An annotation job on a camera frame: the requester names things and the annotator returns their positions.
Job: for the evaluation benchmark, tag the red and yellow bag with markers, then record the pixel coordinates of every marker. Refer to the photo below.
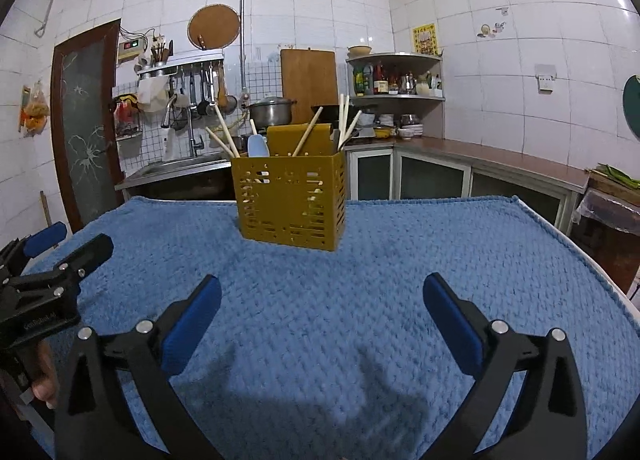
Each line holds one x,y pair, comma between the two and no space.
125,110

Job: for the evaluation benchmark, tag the hanging orange plastic bag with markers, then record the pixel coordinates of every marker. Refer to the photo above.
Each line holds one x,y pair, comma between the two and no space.
36,113

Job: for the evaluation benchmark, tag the cream bowl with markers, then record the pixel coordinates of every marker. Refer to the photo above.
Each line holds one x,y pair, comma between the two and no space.
360,51

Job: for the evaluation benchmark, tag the black wok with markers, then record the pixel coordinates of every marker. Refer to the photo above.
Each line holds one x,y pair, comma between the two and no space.
327,113

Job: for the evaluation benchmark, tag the green vegetables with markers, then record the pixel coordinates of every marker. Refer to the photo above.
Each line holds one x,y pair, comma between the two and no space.
617,173

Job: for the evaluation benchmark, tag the green round board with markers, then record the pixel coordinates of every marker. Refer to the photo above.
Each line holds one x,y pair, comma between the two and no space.
632,105

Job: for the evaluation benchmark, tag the stack of white dishes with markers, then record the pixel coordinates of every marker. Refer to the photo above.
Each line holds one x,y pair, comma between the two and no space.
411,133

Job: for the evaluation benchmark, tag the white and red electrical box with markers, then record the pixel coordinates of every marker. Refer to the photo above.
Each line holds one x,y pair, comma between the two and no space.
131,47

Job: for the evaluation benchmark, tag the steel sink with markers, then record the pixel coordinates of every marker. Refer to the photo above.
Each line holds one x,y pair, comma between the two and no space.
170,166

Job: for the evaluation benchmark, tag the blue textured blanket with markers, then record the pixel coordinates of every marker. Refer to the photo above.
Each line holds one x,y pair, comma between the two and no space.
400,265

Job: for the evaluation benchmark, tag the white hanging cloth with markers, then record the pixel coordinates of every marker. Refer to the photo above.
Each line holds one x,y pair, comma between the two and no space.
150,93

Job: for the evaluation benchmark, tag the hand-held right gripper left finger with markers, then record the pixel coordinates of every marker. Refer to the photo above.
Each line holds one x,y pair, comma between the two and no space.
192,325

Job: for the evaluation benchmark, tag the person's left hand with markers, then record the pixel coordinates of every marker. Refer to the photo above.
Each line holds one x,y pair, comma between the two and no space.
45,380

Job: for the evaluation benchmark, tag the wooden chopping block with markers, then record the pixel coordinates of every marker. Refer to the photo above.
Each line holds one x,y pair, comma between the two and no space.
615,187

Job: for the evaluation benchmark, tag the light blue spoon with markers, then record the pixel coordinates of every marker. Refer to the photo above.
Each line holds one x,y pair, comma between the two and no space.
258,146

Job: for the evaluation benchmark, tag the steel gas stove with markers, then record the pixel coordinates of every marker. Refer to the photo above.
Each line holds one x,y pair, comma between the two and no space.
361,131

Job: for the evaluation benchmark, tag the row of hanging kitchen utensils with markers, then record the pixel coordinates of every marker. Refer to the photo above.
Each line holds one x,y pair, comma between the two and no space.
205,95

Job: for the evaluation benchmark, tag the brown frosted glass door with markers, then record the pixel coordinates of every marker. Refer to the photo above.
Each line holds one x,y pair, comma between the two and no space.
85,140

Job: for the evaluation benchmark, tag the steel faucet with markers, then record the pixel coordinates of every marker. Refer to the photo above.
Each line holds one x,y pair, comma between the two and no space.
191,135

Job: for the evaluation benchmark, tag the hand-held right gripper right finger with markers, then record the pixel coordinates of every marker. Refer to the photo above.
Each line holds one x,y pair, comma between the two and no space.
452,325

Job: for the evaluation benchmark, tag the steel cooking pot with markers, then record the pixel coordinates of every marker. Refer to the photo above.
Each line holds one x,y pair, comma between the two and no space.
270,113

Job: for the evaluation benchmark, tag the yellow wall poster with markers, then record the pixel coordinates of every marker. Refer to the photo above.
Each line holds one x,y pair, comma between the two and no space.
425,39

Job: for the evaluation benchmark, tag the grey wall pipe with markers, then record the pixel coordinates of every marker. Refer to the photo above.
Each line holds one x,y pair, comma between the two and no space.
243,15

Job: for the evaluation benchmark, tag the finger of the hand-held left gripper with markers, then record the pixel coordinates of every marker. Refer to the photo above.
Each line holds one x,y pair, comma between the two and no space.
87,252
45,237

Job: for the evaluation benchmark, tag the round woven lid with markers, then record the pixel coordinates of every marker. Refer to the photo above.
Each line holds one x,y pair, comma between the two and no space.
214,25

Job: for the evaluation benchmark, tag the steel corner shelf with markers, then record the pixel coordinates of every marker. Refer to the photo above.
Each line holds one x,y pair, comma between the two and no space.
400,97

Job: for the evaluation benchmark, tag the wall hook sticker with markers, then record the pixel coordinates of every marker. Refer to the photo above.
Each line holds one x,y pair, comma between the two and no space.
484,30

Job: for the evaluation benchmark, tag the steel wall rack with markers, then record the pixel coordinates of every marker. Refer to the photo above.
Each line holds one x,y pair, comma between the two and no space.
190,62

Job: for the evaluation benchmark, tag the steel knife holder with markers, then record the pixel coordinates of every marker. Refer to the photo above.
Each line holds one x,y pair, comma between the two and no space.
160,56

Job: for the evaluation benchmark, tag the row of condiment bottles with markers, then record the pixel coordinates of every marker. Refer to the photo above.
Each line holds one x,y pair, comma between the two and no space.
380,83

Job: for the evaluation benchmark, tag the wooden cutting board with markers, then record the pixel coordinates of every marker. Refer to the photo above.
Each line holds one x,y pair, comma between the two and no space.
307,80

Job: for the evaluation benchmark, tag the kitchen counter cabinet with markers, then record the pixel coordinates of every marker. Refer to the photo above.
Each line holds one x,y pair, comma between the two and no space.
500,155

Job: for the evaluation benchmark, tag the brown cabinet with plastic cover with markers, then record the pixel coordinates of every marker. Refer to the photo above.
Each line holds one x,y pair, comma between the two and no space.
610,245

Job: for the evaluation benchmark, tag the yellow perforated utensil holder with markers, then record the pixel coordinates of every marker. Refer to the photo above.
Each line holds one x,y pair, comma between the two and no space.
285,200

